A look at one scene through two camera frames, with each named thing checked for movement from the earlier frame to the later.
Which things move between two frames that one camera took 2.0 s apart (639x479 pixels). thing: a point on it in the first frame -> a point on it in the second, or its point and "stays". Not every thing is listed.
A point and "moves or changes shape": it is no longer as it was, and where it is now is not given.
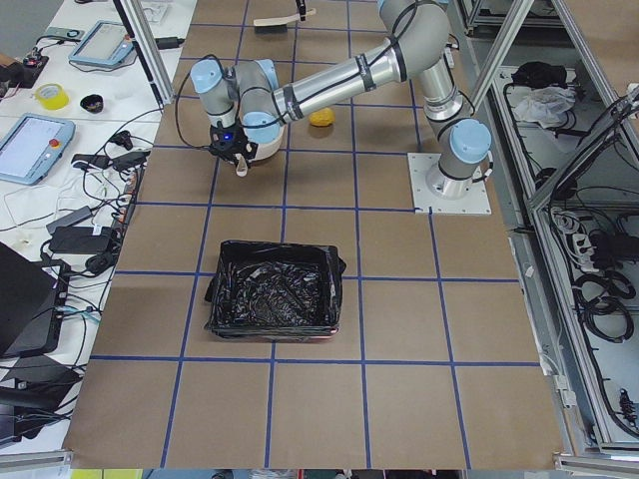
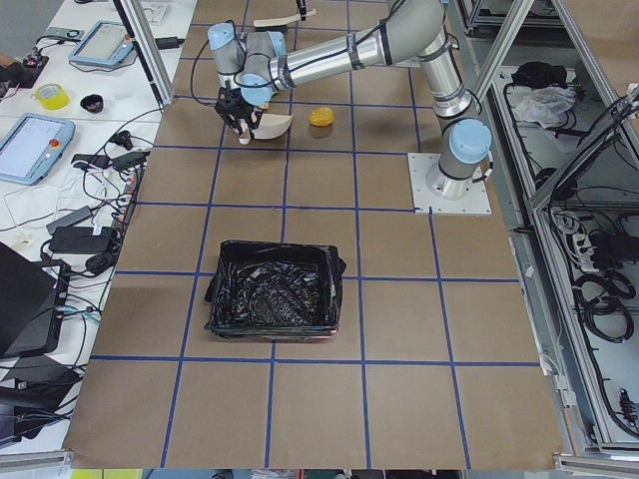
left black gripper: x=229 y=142 -> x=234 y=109
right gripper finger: x=303 y=9 stays
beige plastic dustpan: x=264 y=150 moves or changes shape
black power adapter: x=94 y=239 stays
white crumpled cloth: x=544 y=104 stays
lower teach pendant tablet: x=33 y=146 stays
